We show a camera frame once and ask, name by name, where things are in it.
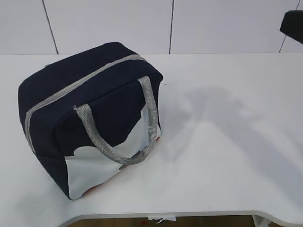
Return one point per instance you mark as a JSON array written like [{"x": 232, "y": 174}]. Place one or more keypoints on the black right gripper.
[{"x": 292, "y": 25}]

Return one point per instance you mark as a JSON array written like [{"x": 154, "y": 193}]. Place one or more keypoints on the navy blue lunch bag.
[{"x": 88, "y": 116}]

